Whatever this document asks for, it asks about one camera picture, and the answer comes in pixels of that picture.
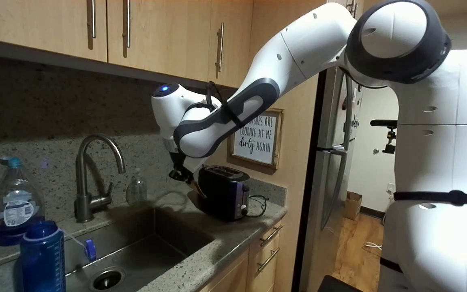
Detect stainless steel refrigerator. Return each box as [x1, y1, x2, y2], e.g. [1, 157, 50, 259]
[291, 66, 361, 292]

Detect brown cardboard box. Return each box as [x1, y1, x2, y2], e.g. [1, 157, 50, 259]
[343, 191, 363, 222]

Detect black silver toaster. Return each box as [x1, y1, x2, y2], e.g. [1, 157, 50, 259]
[197, 163, 253, 223]

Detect silver bar drawer handle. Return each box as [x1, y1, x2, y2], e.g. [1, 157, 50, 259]
[254, 246, 282, 279]
[256, 225, 285, 248]

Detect light wood wall cabinets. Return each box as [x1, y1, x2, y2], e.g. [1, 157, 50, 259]
[0, 0, 364, 90]

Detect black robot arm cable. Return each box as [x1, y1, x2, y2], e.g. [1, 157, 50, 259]
[202, 79, 235, 128]

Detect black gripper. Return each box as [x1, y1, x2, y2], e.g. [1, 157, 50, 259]
[167, 150, 204, 198]

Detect wood framed text sign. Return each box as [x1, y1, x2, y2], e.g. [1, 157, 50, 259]
[227, 107, 285, 175]

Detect stainless steel sink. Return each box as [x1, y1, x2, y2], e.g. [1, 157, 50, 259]
[0, 207, 215, 292]

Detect silver wall cabinet handle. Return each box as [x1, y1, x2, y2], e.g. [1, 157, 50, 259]
[214, 21, 227, 76]
[84, 0, 99, 53]
[343, 0, 360, 19]
[121, 0, 134, 53]

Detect blue plastic water bottle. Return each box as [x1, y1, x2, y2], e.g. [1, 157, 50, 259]
[19, 217, 68, 292]

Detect small white floor object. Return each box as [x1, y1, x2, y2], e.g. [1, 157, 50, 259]
[363, 240, 384, 254]

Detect blue sink brush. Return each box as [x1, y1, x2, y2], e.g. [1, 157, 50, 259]
[81, 238, 100, 262]

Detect black camera on tripod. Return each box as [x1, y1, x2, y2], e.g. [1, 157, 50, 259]
[369, 118, 400, 157]

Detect clear soap dispenser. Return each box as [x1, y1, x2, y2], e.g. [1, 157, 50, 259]
[124, 167, 149, 206]

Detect thin black bundled cord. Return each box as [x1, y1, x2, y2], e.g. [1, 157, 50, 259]
[243, 193, 270, 220]

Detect clear blue dish soap bottle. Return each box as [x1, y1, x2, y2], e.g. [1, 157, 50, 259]
[0, 155, 45, 248]

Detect light wood base cabinets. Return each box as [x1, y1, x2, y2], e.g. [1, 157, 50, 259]
[197, 215, 291, 292]

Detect brushed metal kitchen faucet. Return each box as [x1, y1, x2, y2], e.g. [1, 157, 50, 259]
[73, 133, 128, 223]

